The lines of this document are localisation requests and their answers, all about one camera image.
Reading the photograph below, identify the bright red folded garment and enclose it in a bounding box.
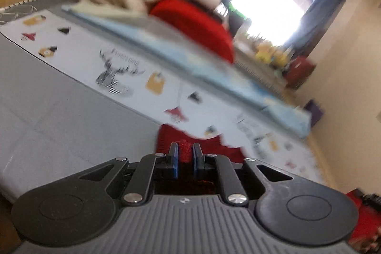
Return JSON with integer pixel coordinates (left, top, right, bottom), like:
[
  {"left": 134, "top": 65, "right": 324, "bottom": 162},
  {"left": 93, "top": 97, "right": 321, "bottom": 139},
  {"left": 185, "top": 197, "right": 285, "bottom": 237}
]
[{"left": 149, "top": 0, "right": 234, "bottom": 64}]

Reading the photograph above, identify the person's right hand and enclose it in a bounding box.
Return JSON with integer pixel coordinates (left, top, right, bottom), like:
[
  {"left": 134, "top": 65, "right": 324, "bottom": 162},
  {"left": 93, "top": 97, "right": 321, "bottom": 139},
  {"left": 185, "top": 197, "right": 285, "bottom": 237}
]
[{"left": 349, "top": 230, "right": 380, "bottom": 253}]

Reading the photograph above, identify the dark red knit sweater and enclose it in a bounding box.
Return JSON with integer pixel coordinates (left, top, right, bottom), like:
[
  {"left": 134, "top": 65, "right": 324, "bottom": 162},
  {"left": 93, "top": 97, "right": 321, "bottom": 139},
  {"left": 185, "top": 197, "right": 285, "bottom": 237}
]
[{"left": 156, "top": 125, "right": 245, "bottom": 164}]

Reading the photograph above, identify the light blue folded quilt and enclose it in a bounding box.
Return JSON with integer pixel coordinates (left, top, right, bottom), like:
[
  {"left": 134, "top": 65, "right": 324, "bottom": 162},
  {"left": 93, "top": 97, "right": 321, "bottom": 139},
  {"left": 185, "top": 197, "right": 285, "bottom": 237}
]
[{"left": 62, "top": 1, "right": 311, "bottom": 139}]

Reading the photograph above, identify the purple box by wall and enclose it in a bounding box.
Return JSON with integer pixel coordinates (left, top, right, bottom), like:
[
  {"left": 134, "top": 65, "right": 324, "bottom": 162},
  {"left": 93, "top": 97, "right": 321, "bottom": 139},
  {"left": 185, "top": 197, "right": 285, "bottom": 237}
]
[{"left": 304, "top": 99, "right": 324, "bottom": 127}]

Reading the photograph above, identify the dark red bag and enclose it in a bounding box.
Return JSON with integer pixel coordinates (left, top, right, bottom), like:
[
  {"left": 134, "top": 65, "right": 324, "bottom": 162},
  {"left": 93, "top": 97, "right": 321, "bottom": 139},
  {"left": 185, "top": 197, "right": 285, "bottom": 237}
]
[{"left": 284, "top": 55, "right": 316, "bottom": 89}]

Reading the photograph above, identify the blue window curtain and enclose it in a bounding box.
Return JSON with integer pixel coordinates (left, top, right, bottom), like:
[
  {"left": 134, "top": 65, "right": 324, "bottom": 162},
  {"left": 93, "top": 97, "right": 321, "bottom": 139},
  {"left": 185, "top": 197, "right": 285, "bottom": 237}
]
[{"left": 284, "top": 0, "right": 343, "bottom": 57}]

